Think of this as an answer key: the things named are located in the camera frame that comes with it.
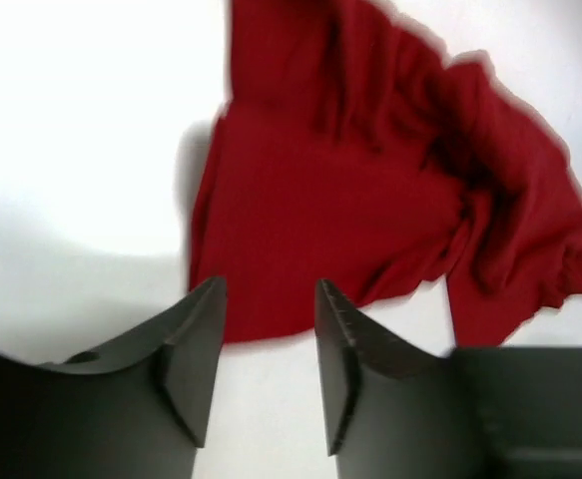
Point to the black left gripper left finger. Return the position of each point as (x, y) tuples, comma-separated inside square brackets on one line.
[(135, 406)]

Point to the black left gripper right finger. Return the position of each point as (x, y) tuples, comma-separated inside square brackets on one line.
[(393, 410)]

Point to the red t shirt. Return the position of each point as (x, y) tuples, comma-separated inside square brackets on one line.
[(351, 149)]

